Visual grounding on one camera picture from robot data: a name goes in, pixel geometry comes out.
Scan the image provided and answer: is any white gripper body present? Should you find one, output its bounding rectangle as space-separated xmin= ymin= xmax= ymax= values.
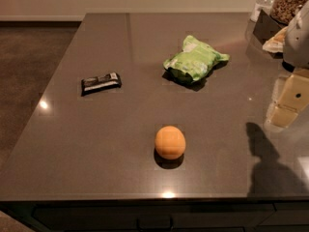
xmin=283 ymin=1 xmax=309 ymax=69

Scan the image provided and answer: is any green chip bag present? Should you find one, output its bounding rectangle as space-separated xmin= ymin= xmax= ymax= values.
xmin=163 ymin=35 xmax=230 ymax=85

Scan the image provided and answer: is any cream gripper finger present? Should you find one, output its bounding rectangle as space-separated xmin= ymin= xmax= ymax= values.
xmin=267 ymin=69 xmax=309 ymax=129

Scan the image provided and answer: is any jar of nuts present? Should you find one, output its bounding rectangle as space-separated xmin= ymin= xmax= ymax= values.
xmin=270 ymin=0 xmax=308 ymax=24

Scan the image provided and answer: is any pale snack packet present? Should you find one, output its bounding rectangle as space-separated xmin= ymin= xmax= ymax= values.
xmin=262 ymin=27 xmax=288 ymax=53

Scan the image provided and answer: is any orange fruit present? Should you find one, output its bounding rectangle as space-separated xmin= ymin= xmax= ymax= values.
xmin=154 ymin=126 xmax=186 ymax=160

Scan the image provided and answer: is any clear plastic bottle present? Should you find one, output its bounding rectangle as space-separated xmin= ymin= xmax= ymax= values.
xmin=250 ymin=0 xmax=273 ymax=22

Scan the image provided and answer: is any black box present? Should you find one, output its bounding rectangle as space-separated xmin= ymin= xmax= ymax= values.
xmin=253 ymin=10 xmax=285 ymax=44

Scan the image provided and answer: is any black rxbar chocolate bar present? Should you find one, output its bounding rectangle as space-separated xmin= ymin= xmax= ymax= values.
xmin=81 ymin=72 xmax=122 ymax=96

